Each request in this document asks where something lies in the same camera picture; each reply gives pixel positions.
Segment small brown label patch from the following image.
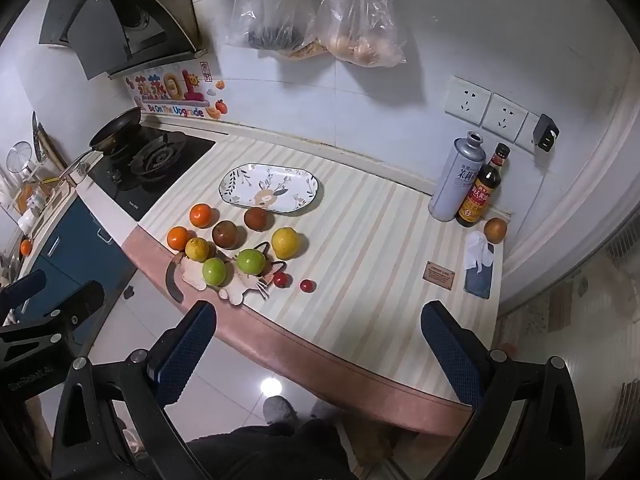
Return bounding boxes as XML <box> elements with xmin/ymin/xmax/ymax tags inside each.
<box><xmin>422</xmin><ymin>261</ymin><xmax>455</xmax><ymax>285</ymax></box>

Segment red apple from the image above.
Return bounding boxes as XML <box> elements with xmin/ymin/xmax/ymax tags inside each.
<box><xmin>211</xmin><ymin>221</ymin><xmax>237</xmax><ymax>249</ymax></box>

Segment floral oval plate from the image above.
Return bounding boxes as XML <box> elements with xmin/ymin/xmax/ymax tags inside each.
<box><xmin>218</xmin><ymin>163</ymin><xmax>321</xmax><ymax>209</ymax></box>

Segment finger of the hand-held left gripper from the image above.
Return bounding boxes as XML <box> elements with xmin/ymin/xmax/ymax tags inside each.
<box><xmin>0</xmin><ymin>270</ymin><xmax>48</xmax><ymax>313</ymax></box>
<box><xmin>15</xmin><ymin>280</ymin><xmax>106</xmax><ymax>333</ymax></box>

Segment person's dark trousers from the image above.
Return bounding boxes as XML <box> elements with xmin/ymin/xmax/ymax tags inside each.
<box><xmin>185</xmin><ymin>417</ymin><xmax>351</xmax><ymax>480</ymax></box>

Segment blue smartphone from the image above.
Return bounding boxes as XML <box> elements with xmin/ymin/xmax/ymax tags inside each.
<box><xmin>463</xmin><ymin>242</ymin><xmax>495</xmax><ymax>301</ymax></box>

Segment sink-side dish rack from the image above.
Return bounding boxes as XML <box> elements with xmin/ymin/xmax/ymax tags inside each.
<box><xmin>0</xmin><ymin>170</ymin><xmax>76</xmax><ymax>241</ymax></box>

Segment blue kitchen cabinet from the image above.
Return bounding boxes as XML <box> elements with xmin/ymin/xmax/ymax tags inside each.
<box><xmin>12</xmin><ymin>195</ymin><xmax>138</xmax><ymax>346</ymax></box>

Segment wooden cutting board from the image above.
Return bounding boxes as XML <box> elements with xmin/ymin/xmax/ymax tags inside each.
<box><xmin>31</xmin><ymin>110</ymin><xmax>68</xmax><ymax>171</ymax></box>

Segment black gas stove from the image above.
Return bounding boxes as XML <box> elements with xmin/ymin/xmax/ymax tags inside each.
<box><xmin>87</xmin><ymin>125</ymin><xmax>217</xmax><ymax>222</ymax></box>

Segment plastic bag with dark contents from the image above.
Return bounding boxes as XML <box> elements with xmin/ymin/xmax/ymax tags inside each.
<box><xmin>225</xmin><ymin>0</ymin><xmax>331</xmax><ymax>58</ymax></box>

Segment grey slipper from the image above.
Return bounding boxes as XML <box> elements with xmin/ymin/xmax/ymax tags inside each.
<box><xmin>262</xmin><ymin>395</ymin><xmax>298</xmax><ymax>426</ymax></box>
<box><xmin>310</xmin><ymin>400</ymin><xmax>341</xmax><ymax>422</ymax></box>

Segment black plug adapter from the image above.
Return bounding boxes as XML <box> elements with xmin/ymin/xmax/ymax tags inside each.
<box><xmin>532</xmin><ymin>114</ymin><xmax>560</xmax><ymax>153</ymax></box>

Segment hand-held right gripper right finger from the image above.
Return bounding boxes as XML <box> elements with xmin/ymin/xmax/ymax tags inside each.
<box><xmin>420</xmin><ymin>300</ymin><xmax>591</xmax><ymax>480</ymax></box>

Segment dark sauce bottle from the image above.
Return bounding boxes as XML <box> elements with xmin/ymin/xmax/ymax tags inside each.
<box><xmin>456</xmin><ymin>143</ymin><xmax>511</xmax><ymax>227</ymax></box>

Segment dark brown round fruit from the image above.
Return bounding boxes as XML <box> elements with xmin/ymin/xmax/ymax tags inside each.
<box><xmin>244</xmin><ymin>207</ymin><xmax>271</xmax><ymax>232</ymax></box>

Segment black range hood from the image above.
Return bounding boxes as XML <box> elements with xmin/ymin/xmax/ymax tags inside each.
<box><xmin>39</xmin><ymin>0</ymin><xmax>208</xmax><ymax>81</ymax></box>

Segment striped counter mat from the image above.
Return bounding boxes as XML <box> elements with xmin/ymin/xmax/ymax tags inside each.
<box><xmin>122</xmin><ymin>135</ymin><xmax>513</xmax><ymax>438</ymax></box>

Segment white slatted rack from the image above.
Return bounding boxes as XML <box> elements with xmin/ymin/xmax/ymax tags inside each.
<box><xmin>602</xmin><ymin>380</ymin><xmax>640</xmax><ymax>453</ymax></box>

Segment orange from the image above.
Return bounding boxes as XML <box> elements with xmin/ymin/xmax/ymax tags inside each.
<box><xmin>166</xmin><ymin>226</ymin><xmax>191</xmax><ymax>252</ymax></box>
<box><xmin>189</xmin><ymin>203</ymin><xmax>215</xmax><ymax>228</ymax></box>

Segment colourful wall sticker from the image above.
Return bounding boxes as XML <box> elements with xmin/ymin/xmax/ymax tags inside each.
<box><xmin>125</xmin><ymin>62</ymin><xmax>228</xmax><ymax>121</ymax></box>

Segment large smooth lemon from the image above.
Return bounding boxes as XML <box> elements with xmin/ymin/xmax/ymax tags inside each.
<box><xmin>271</xmin><ymin>228</ymin><xmax>301</xmax><ymax>260</ymax></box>

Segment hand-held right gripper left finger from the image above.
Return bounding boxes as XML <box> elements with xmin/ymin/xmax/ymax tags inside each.
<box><xmin>50</xmin><ymin>300</ymin><xmax>218</xmax><ymax>480</ymax></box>

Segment green apple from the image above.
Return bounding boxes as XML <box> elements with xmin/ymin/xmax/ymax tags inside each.
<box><xmin>236</xmin><ymin>248</ymin><xmax>266</xmax><ymax>275</ymax></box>
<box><xmin>202</xmin><ymin>258</ymin><xmax>229</xmax><ymax>286</ymax></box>

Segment metal mesh strainer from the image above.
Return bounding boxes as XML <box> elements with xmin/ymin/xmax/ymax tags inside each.
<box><xmin>6</xmin><ymin>141</ymin><xmax>36</xmax><ymax>176</ymax></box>

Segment white wall socket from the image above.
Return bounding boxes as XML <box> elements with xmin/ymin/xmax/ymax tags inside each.
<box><xmin>482</xmin><ymin>92</ymin><xmax>528</xmax><ymax>142</ymax></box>
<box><xmin>445</xmin><ymin>76</ymin><xmax>492</xmax><ymax>126</ymax></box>
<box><xmin>515</xmin><ymin>112</ymin><xmax>543</xmax><ymax>153</ymax></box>

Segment plastic bag with onions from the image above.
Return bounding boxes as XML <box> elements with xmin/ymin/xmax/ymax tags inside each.
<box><xmin>312</xmin><ymin>0</ymin><xmax>407</xmax><ymax>68</ymax></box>

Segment cat-shaped mat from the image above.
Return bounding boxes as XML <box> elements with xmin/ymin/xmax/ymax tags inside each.
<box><xmin>165</xmin><ymin>242</ymin><xmax>289</xmax><ymax>307</ymax></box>

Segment black frying pan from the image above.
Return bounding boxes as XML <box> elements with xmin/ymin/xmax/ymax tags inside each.
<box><xmin>60</xmin><ymin>107</ymin><xmax>143</xmax><ymax>181</ymax></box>

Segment white tissue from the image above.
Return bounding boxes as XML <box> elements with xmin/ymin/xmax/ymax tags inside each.
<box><xmin>462</xmin><ymin>231</ymin><xmax>495</xmax><ymax>273</ymax></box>

